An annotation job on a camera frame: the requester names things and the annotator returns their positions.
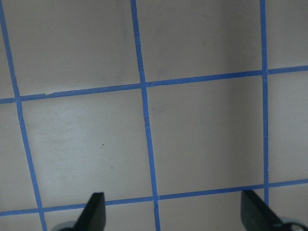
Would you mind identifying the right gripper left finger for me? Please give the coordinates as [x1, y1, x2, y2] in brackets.
[72, 192, 106, 231]

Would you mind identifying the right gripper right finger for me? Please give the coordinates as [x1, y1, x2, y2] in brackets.
[240, 190, 308, 231]

